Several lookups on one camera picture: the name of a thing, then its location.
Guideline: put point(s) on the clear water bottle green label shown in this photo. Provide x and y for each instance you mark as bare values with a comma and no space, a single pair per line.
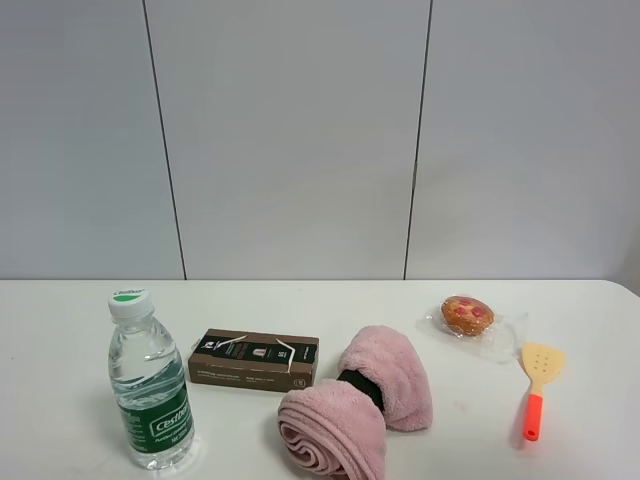
149,383

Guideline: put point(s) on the brown cardboard box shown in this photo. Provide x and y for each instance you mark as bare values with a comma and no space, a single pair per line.
255,361

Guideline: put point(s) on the black band on towel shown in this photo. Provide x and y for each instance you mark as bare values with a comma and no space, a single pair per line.
364,385

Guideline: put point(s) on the wrapped fruit pastry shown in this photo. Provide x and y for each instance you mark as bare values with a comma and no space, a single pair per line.
475,328

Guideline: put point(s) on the rolled pink towel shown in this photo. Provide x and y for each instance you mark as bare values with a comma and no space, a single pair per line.
333,430

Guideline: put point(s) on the yellow spatula orange handle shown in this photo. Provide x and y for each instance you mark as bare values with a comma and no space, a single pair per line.
542,364

